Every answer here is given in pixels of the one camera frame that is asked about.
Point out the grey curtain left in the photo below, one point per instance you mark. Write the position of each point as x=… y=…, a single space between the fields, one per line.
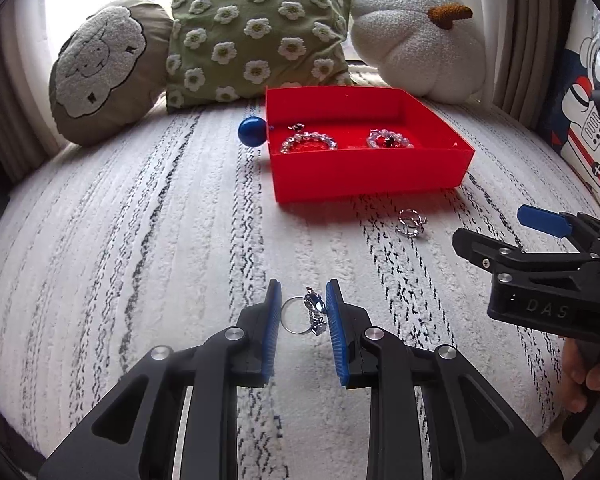
x=26 y=139

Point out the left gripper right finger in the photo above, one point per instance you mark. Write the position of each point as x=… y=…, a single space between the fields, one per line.
x=432 y=414

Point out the astronaut print pillow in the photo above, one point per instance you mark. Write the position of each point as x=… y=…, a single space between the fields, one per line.
x=570 y=121

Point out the silver ring blue crystal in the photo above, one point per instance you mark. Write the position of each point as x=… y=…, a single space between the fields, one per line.
x=315 y=308

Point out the blue ball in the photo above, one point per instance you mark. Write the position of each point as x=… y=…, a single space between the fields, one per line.
x=253 y=131

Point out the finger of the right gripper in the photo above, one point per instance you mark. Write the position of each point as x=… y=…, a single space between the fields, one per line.
x=581 y=230
x=494 y=256

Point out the red plastic tray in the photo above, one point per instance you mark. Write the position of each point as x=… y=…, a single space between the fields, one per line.
x=359 y=140

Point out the silver ring dark stone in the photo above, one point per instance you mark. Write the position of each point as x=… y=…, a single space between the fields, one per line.
x=298 y=126

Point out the person right hand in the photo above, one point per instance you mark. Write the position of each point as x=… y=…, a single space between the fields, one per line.
x=575 y=375

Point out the round sheep cushion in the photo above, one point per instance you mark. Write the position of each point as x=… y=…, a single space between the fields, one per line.
x=110 y=72

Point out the green flower pillow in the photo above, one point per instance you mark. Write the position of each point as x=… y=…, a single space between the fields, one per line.
x=227 y=50

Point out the grey curtain right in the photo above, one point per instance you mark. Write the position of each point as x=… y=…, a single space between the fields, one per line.
x=524 y=40

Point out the white black striped blanket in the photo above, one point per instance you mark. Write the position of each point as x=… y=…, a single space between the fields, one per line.
x=164 y=233

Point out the white pumpkin cushion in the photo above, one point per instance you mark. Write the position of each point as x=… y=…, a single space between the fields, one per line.
x=429 y=48

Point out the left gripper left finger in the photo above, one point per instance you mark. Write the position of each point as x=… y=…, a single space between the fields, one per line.
x=175 y=408

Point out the grey curtain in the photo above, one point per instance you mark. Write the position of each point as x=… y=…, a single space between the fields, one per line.
x=524 y=40
x=26 y=139

